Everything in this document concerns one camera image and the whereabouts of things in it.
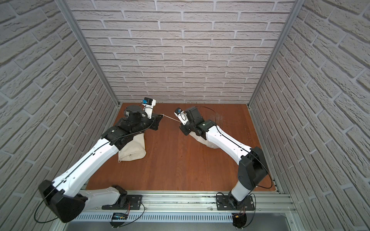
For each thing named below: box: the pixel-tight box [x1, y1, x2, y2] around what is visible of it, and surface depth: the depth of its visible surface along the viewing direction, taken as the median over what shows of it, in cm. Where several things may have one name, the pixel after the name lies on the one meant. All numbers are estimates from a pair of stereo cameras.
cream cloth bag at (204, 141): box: [188, 131, 220, 149], surface depth 90 cm
